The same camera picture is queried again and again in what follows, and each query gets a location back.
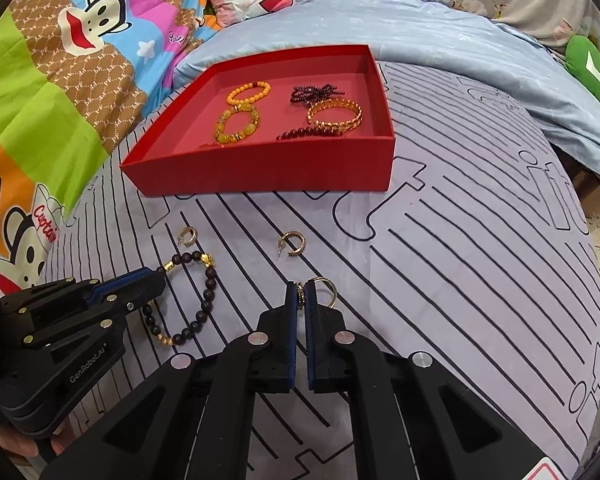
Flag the dark bead bracelet gold accents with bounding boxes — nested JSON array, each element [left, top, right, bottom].
[[142, 252, 224, 347]]

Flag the purple small-bead bracelet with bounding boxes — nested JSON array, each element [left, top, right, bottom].
[[290, 82, 347, 109]]

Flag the opaque yellow bead bracelet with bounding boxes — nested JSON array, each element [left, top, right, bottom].
[[225, 80, 272, 106]]

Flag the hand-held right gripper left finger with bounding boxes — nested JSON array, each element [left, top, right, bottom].
[[40, 282, 306, 480]]

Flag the person's left hand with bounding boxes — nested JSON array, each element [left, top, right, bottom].
[[5, 427, 73, 467]]

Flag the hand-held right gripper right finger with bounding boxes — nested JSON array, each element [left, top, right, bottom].
[[305, 280, 551, 480]]

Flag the translucent yellow bead bracelet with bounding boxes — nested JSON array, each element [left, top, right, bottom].
[[213, 104, 262, 145]]

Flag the light blue blanket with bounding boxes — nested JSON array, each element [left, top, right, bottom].
[[172, 0, 600, 192]]

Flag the large gold hoop earring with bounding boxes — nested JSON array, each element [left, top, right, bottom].
[[303, 276, 339, 310]]

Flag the green plush cushion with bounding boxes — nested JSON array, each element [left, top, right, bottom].
[[565, 35, 600, 122]]

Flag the grey line-printed bed sheet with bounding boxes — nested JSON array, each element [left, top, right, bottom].
[[35, 60, 600, 480]]

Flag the cartoon monkey printed blanket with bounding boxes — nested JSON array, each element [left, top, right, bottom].
[[0, 0, 222, 302]]

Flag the gold chain bracelet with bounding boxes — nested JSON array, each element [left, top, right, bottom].
[[306, 99, 364, 134]]

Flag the dark red bead bracelet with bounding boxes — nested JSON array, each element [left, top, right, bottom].
[[276, 125, 347, 141]]

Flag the red cardboard box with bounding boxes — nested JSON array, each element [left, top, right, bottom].
[[120, 45, 397, 196]]

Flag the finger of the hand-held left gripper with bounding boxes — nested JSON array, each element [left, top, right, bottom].
[[82, 267, 157, 302], [100, 274, 167, 317]]

